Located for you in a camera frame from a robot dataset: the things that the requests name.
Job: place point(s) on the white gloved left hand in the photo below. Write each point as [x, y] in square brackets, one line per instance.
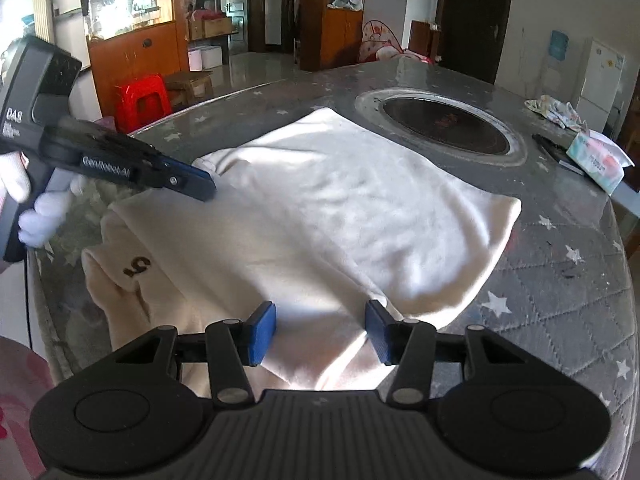
[38, 223]

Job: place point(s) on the round dark stove insert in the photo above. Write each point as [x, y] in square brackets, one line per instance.
[453, 127]

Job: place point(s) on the wooden shelf cabinet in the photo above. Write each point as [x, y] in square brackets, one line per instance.
[330, 37]

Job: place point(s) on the dark wooden door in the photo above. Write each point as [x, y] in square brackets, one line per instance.
[472, 35]

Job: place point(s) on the crumpled patterned cloth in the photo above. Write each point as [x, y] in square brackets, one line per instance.
[561, 114]

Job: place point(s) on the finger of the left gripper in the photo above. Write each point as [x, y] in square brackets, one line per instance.
[198, 186]
[174, 170]

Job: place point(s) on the cream white garment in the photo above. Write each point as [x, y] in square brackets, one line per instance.
[317, 217]

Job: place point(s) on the orange wooden cabinet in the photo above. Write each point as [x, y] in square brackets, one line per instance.
[130, 39]

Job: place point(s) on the red plastic stool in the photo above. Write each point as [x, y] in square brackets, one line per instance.
[145, 97]

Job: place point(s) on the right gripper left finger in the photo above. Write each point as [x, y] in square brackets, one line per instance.
[225, 347]

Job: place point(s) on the black flat remote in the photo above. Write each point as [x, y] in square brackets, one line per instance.
[557, 154]

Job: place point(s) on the white refrigerator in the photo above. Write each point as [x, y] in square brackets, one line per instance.
[598, 80]

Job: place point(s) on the tissue pack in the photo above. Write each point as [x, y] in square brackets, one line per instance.
[601, 158]

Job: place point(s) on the small wooden stool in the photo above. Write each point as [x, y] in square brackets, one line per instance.
[188, 88]

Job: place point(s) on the water dispenser with blue bottle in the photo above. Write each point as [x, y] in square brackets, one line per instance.
[553, 64]

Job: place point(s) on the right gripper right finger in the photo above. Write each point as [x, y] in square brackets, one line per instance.
[413, 348]

